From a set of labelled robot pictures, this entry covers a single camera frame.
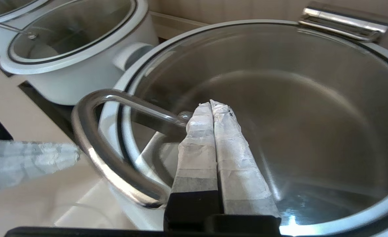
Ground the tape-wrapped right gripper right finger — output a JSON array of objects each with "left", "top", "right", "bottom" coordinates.
[{"left": 210, "top": 100, "right": 282, "bottom": 218}]

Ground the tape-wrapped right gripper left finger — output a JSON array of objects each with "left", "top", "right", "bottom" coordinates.
[{"left": 164, "top": 101, "right": 224, "bottom": 231}]

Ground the glass lid with steel handle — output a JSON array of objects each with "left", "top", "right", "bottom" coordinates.
[{"left": 71, "top": 2, "right": 388, "bottom": 237}]

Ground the white pot with steel interior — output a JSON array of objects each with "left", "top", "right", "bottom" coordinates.
[{"left": 113, "top": 42, "right": 388, "bottom": 227}]

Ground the large black glass cooktop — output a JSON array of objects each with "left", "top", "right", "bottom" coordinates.
[{"left": 18, "top": 81, "right": 125, "bottom": 155}]

